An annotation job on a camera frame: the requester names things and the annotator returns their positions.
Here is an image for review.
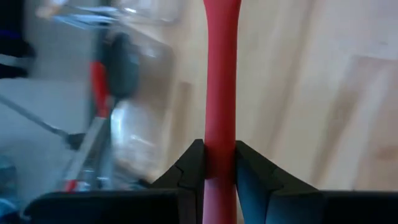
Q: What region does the red slotted silicone turner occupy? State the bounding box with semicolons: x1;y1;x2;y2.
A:
201;0;243;224

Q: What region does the red spoon steel neck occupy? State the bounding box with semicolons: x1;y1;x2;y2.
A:
60;60;113;192

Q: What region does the grey silicone spoon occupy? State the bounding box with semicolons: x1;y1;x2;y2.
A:
107;32;141;99

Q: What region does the clear plastic bin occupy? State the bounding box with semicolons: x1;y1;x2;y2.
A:
93;24;185;188
114;0;184;27

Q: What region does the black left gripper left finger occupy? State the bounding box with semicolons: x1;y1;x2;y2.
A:
149;139;206;224

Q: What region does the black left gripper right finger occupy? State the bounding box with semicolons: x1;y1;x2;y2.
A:
234;140;324;224

